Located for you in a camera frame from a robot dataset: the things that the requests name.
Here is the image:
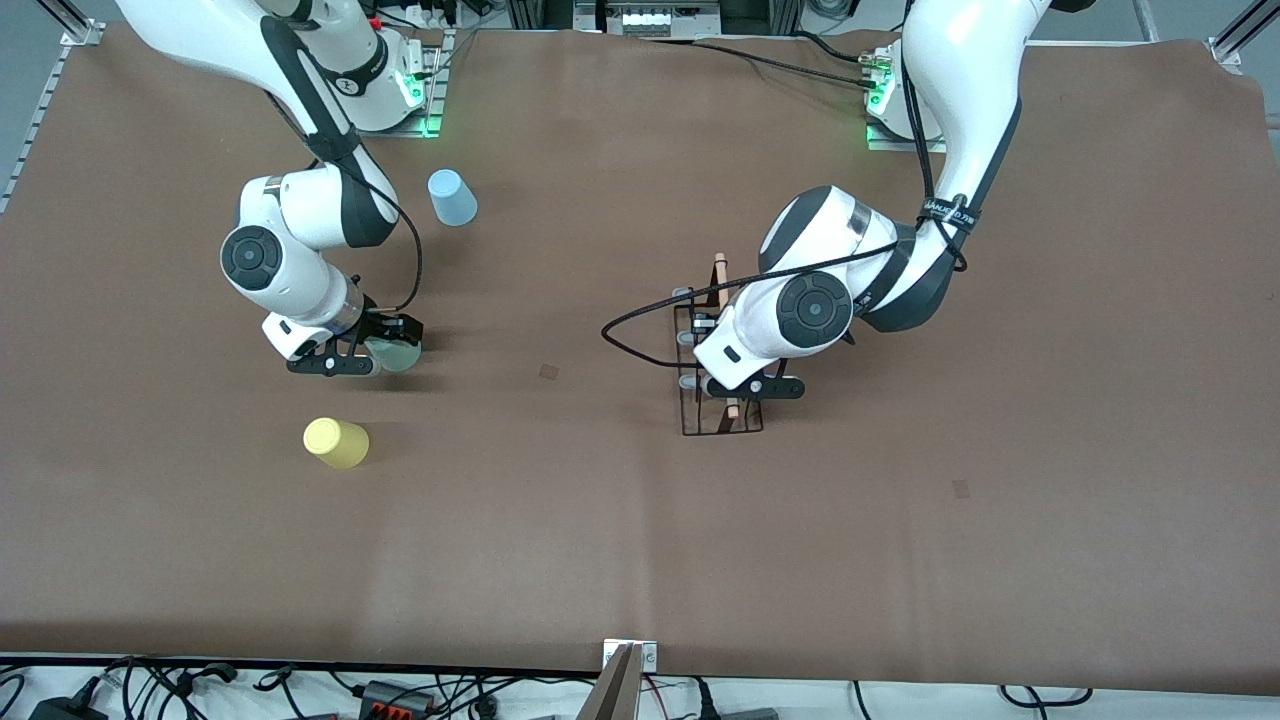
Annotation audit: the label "brown table mat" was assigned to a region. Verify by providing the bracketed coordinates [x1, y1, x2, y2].
[0, 25, 1280, 693]

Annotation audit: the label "black looped cable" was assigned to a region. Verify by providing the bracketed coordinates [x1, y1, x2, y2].
[1000, 684, 1093, 707]

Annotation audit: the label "tangled black cable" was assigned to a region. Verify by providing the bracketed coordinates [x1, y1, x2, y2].
[100, 655, 241, 720]

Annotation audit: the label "black wire cup holder rack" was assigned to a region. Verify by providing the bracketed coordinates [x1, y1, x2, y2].
[672, 253, 793, 438]

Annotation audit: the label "black box orange terminals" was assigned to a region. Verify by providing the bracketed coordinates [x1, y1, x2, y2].
[358, 680, 437, 717]

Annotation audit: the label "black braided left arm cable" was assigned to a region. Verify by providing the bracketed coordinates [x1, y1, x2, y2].
[602, 0, 976, 371]

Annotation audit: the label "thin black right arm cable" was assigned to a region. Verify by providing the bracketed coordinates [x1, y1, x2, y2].
[268, 85, 426, 313]

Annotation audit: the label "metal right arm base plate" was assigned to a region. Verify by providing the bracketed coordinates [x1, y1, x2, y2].
[335, 28, 443, 138]

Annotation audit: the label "device with white connectors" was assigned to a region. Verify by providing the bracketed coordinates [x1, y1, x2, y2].
[575, 0, 721, 39]

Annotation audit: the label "black cable behind mat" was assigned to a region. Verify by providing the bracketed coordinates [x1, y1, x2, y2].
[640, 33, 881, 93]

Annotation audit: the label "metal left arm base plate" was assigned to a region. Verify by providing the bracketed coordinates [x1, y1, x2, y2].
[865, 50, 947, 154]

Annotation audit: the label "grey camera mount pole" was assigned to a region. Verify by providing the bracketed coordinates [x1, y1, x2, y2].
[578, 642, 646, 720]

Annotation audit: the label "aluminium side rail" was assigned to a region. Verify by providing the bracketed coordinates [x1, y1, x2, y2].
[0, 60, 66, 216]

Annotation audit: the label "light blue cup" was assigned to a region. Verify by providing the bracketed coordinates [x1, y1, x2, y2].
[427, 169, 479, 228]

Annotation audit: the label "black power adapter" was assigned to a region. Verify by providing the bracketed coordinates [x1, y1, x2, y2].
[28, 693, 109, 720]

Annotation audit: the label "pale green cup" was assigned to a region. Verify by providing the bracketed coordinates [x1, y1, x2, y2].
[362, 336, 422, 374]

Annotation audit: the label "yellow cup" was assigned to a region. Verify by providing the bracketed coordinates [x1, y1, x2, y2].
[303, 417, 370, 470]

